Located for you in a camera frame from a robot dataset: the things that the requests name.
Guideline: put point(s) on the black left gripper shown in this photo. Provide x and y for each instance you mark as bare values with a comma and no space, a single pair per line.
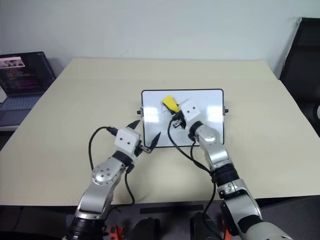
144,148

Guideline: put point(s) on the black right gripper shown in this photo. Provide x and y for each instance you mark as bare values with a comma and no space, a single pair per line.
180,122

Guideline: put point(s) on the yellow whiteboard eraser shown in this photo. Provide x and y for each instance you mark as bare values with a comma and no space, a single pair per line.
170,102

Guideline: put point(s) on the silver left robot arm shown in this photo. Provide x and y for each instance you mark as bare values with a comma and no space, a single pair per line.
102,175

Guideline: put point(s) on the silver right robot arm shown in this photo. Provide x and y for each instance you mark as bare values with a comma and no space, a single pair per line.
217,152

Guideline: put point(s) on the black-framed small whiteboard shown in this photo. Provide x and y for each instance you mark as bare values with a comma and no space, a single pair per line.
152,112

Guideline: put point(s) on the dark rounded shape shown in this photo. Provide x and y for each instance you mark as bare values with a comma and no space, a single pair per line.
146,230
200,227

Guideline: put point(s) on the orange red part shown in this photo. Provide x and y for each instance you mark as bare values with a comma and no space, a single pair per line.
117,232
227,231

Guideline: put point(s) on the black office chair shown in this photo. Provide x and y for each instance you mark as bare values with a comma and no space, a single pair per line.
301,62

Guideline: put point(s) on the open laptop with dark screen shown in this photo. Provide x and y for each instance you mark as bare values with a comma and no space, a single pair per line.
23,72

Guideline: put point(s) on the white round object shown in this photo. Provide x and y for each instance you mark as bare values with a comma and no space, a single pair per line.
317,112

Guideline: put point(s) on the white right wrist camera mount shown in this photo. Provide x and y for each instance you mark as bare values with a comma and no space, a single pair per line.
190,111

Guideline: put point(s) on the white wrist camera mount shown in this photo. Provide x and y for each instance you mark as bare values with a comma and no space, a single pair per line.
127,140
190,111

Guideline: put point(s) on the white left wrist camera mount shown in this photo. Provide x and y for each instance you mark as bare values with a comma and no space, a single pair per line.
127,140

